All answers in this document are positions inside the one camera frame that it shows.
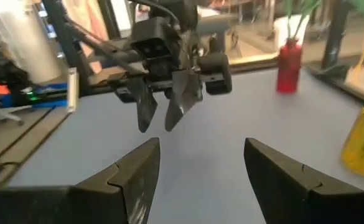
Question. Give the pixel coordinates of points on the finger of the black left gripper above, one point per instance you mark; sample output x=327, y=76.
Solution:
x=146, y=105
x=183, y=96

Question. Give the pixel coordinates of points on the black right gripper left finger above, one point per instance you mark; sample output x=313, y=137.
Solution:
x=122, y=193

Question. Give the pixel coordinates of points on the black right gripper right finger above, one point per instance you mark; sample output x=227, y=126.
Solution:
x=293, y=193

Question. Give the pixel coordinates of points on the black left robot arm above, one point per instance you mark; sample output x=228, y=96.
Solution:
x=184, y=14

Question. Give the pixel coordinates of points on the red glass vase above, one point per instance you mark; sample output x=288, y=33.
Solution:
x=289, y=68

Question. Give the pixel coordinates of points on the yellow glass vase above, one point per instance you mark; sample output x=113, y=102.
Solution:
x=362, y=143

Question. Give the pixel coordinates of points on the white box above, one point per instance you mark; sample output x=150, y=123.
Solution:
x=281, y=28

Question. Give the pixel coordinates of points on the white office chair base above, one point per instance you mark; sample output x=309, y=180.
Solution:
x=1, y=115

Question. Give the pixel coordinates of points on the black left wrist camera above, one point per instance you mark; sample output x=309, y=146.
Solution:
x=152, y=46

